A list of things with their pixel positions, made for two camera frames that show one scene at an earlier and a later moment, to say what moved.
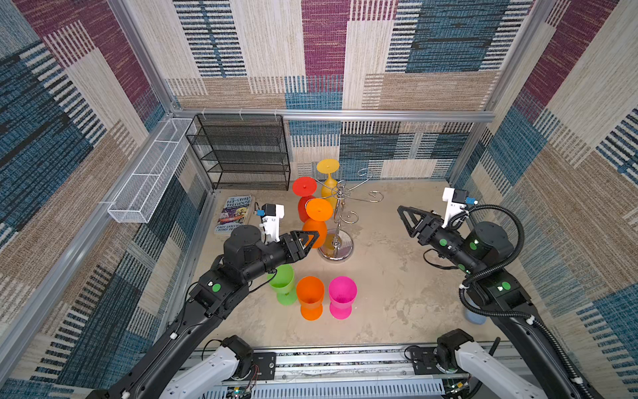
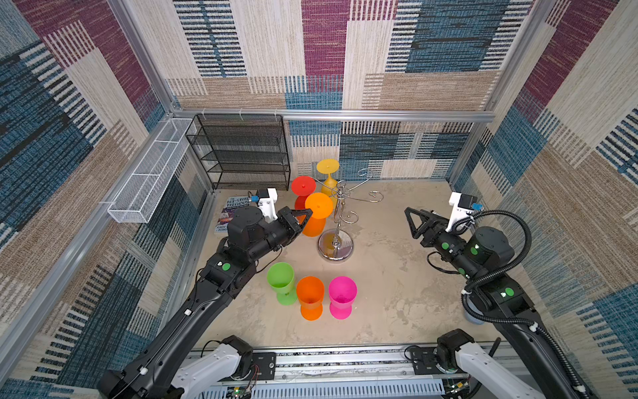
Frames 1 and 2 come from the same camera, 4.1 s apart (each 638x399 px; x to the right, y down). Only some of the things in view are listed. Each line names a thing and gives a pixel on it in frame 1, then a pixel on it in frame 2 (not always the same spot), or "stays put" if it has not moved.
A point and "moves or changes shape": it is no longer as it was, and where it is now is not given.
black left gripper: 297,253 → 292,228
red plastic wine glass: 306,187 stays put
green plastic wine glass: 282,281 stays put
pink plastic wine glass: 342,293 stays put
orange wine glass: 310,290 stays put
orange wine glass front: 318,211 moves or changes shape
